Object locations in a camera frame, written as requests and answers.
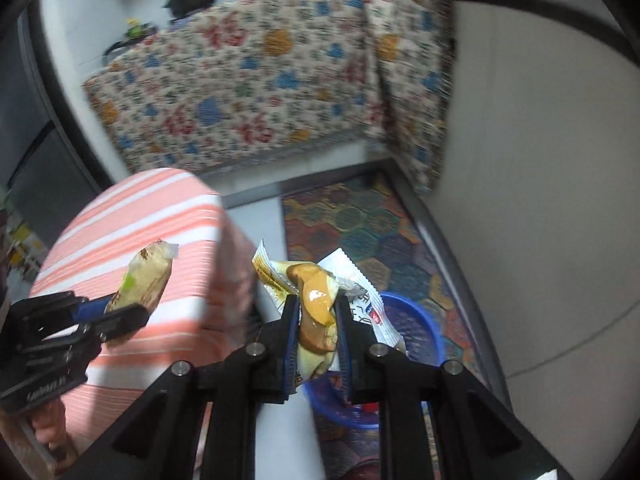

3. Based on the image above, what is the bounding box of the striped round table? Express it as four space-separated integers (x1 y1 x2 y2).
28 167 261 480

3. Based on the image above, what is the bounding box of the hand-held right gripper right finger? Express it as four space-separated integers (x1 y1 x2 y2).
335 297 568 480

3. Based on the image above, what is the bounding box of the person's left hand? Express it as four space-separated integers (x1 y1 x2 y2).
30 399 69 455

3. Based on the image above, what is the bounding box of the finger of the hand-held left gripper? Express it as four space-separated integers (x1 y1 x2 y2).
79 305 152 349
12 290 115 332

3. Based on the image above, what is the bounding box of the pale green snack packet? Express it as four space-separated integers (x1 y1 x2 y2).
103 238 180 350

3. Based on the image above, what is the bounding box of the narrow floral printed cloth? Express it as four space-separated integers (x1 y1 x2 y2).
364 0 456 197

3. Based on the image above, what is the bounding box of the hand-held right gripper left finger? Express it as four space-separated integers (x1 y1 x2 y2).
60 295 302 480

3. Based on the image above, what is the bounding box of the blue plastic mesh basket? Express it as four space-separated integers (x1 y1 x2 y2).
299 292 444 431

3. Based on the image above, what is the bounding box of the white red label wrapper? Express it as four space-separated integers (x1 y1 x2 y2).
320 247 409 359

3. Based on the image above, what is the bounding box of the grey refrigerator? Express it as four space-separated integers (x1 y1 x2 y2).
0 10 117 282

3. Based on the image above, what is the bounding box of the colourful hexagon floor mat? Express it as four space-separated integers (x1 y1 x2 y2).
280 172 489 480

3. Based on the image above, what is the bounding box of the yellow brown snack wrapper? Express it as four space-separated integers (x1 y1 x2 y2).
252 239 346 382

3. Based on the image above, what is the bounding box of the storage rack with goods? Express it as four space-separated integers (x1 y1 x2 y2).
0 185 47 282

